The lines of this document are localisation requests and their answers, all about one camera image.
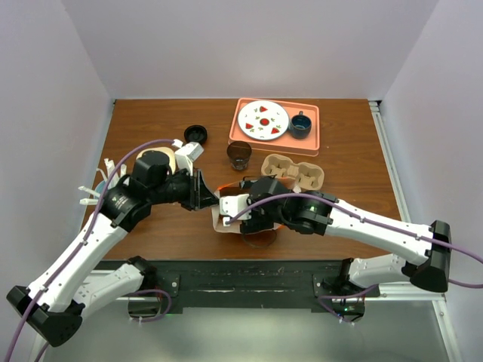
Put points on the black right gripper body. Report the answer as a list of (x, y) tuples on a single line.
[(260, 219)]

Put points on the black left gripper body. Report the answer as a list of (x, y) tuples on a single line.
[(186, 189)]

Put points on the orange paper bag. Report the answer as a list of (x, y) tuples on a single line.
[(261, 240)]

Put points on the beige pulp cup carrier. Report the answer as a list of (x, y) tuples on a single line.
[(306, 175)]

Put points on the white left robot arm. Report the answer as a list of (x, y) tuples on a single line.
[(57, 302)]

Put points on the cream square bowl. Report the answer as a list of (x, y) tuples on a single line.
[(166, 150)]

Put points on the light blue straw cup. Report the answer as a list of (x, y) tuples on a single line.
[(99, 188)]

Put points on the pink serving tray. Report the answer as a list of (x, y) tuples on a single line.
[(286, 143)]

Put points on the white watermelon pattern plate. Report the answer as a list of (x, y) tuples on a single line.
[(263, 120)]

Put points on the dark blue ceramic mug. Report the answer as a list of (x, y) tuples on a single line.
[(300, 126)]

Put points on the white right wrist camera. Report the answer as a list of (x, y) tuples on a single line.
[(231, 206)]

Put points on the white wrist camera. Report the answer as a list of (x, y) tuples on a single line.
[(231, 206), (187, 154)]

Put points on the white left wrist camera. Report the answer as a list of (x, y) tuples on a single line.
[(187, 154)]

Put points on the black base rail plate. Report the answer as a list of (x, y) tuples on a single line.
[(302, 284)]

